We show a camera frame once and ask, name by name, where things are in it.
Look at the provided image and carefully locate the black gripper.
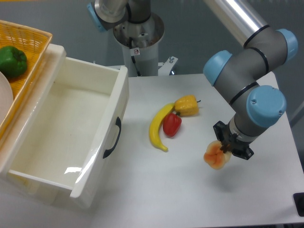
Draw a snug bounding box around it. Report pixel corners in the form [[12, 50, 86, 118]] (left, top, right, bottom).
[[213, 121, 254, 160]]

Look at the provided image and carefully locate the round orange bread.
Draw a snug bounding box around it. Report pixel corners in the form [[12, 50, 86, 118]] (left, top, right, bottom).
[[203, 141, 232, 170]]

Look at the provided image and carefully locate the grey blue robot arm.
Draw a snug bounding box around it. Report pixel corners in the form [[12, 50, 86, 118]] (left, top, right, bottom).
[[87, 0, 298, 160]]

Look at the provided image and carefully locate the open white drawer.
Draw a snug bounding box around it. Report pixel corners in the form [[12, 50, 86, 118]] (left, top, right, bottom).
[[9, 57, 129, 208]]

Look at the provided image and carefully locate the white drawer cabinet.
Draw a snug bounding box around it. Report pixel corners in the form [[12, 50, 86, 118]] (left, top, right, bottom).
[[0, 44, 66, 204]]

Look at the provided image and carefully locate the yellow bell pepper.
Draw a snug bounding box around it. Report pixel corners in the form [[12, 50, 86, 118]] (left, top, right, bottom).
[[174, 95, 200, 116]]

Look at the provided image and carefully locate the red bell pepper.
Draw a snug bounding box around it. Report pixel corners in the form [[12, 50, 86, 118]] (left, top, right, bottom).
[[162, 113, 182, 137]]

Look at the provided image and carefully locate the yellow banana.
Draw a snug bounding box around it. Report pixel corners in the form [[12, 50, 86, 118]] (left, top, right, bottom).
[[149, 103, 174, 152]]

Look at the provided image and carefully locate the black object at table edge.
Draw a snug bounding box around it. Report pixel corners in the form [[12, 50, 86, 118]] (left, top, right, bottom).
[[293, 192, 304, 217]]

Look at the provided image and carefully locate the yellow woven basket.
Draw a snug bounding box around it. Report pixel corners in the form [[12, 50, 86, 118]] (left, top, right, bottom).
[[0, 20, 53, 138]]

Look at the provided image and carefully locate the white plate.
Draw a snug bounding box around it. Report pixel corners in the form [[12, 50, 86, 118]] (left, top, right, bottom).
[[0, 73, 13, 123]]

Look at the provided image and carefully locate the green bell pepper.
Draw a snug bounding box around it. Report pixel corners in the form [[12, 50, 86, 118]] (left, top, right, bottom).
[[0, 46, 28, 78]]

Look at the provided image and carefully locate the black drawer handle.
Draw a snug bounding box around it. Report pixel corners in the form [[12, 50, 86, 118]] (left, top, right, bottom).
[[103, 117, 122, 159]]

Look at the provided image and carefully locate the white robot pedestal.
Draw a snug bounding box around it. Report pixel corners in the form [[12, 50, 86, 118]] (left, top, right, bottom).
[[113, 13, 178, 77]]

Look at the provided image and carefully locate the black cable on pedestal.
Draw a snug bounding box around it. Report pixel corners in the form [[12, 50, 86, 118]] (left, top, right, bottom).
[[129, 37, 141, 77]]

